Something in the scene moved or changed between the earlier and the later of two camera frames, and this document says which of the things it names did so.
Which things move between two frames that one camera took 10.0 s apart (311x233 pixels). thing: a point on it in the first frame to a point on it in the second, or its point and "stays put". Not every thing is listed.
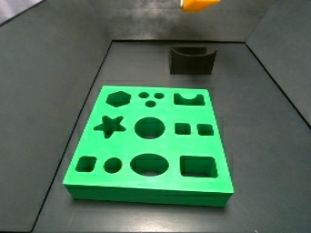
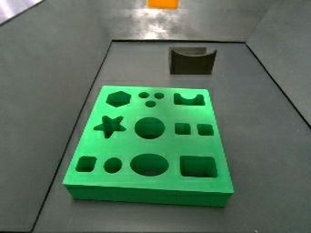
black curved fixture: (192, 60) stays put
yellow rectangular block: (196, 5) to (162, 4)
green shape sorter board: (152, 148) stays put
